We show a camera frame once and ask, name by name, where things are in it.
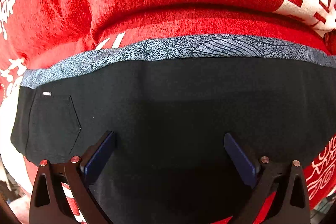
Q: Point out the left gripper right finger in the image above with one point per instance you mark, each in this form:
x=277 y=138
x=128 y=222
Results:
x=291 y=201

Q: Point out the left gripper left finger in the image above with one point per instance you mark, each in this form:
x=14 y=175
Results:
x=48 y=200

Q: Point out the black pants with grey trim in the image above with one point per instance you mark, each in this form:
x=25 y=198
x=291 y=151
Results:
x=170 y=102

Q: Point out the red bedspread with white characters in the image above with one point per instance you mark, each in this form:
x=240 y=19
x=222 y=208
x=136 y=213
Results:
x=37 y=34

